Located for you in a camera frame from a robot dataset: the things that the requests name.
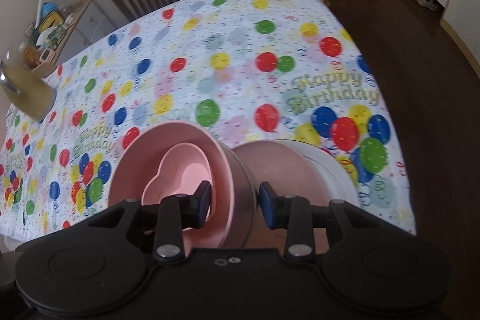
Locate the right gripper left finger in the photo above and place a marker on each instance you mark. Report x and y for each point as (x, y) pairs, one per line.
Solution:
(177, 213)

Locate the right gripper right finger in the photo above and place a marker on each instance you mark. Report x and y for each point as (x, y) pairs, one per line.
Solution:
(292, 214)

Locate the pink divided kids plate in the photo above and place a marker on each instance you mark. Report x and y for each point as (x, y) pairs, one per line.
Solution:
(289, 173)

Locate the pink heart-shaped dish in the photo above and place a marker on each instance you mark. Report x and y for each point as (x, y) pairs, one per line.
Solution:
(181, 170)

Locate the large white plate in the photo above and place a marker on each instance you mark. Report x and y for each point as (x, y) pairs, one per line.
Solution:
(338, 183)

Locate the pink round bowl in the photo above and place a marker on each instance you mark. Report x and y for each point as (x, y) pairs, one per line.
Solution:
(139, 164)

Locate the cream bowl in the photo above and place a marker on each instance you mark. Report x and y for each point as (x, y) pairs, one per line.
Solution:
(243, 203)

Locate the balloon birthday tablecloth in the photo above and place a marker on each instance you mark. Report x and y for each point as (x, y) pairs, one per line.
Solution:
(243, 69)

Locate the gold thermos jug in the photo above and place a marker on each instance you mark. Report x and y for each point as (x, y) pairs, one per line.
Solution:
(28, 93)

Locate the white drawer cabinet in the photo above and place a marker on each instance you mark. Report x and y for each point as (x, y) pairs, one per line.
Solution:
(89, 25)

